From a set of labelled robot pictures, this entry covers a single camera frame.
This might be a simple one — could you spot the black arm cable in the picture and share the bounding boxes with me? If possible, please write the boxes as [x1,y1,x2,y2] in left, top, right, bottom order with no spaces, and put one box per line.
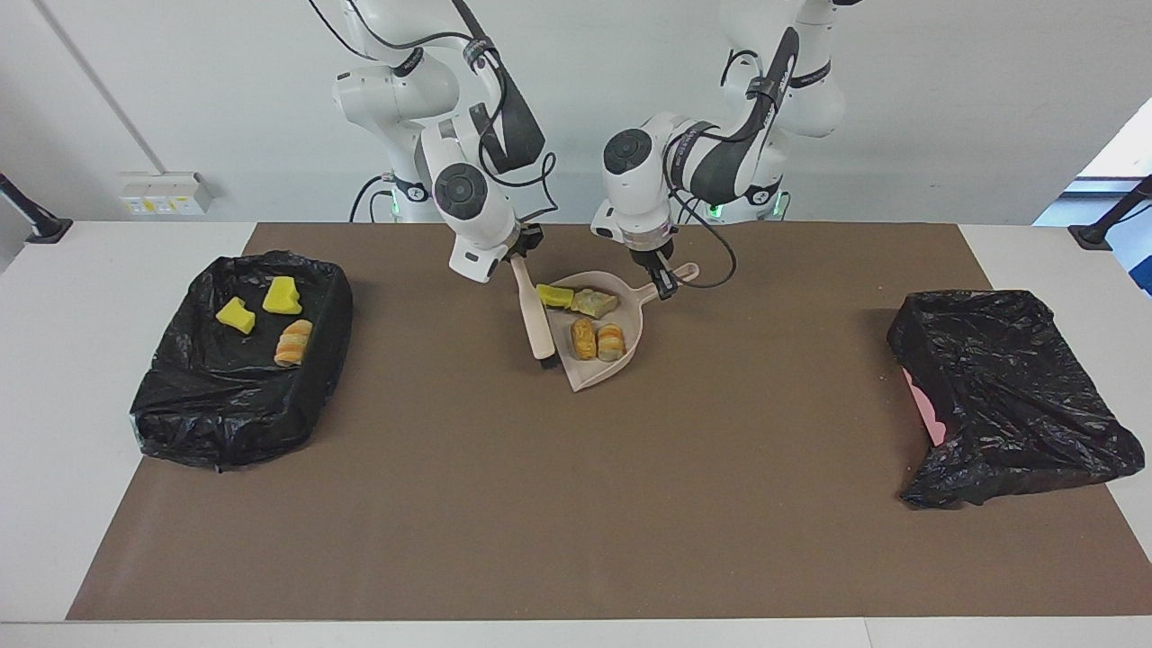
[664,45,786,291]
[306,0,559,226]

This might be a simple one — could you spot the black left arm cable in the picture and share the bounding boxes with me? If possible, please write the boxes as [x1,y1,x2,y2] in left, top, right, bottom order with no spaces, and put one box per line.
[664,45,786,291]

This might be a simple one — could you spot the brown table mat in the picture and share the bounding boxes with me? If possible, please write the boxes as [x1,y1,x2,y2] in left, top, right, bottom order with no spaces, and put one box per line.
[66,222,1152,622]

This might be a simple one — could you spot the black base cable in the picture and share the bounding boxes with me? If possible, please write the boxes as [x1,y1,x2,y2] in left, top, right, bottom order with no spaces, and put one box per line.
[349,175,397,223]

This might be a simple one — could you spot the right black-bagged bin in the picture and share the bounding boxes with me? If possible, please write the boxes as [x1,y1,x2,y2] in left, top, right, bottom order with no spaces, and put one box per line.
[129,251,354,473]

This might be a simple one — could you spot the pale greenish toy bread chunk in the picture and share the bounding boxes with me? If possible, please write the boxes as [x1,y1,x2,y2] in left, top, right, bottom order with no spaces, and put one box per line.
[570,288,620,320]

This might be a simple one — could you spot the beige plastic dustpan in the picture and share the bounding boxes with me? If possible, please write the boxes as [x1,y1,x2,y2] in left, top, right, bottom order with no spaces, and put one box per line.
[538,262,701,393]

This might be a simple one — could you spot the white wall conduit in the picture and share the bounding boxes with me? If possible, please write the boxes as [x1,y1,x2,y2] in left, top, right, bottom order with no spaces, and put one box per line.
[34,0,170,174]

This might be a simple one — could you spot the pink plastic bin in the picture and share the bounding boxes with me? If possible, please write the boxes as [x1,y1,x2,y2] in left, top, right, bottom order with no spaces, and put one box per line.
[903,367,949,448]

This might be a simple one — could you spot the left black-bagged bin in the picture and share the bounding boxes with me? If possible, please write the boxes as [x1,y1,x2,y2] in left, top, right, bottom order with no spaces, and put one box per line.
[886,289,1147,510]

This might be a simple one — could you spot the black-bagged bin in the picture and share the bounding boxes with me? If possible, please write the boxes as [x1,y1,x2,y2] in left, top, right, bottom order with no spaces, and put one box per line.
[886,289,1147,510]
[129,251,354,473]

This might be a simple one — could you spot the white wall outlet box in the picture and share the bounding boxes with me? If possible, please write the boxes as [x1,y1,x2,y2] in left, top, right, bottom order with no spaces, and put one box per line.
[120,171,217,217]

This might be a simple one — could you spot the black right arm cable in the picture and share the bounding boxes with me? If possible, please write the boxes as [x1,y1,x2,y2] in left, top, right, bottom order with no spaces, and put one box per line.
[306,0,559,226]

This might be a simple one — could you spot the pale toy bread striped side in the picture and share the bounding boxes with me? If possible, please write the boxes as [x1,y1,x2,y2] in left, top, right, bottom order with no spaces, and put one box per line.
[274,319,314,368]

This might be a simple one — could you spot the bright window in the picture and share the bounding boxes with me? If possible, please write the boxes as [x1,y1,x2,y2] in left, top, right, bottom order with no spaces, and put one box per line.
[1033,97,1152,296]

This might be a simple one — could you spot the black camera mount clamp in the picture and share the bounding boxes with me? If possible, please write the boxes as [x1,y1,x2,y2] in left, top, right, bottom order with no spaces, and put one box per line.
[0,173,73,245]
[1068,175,1152,251]

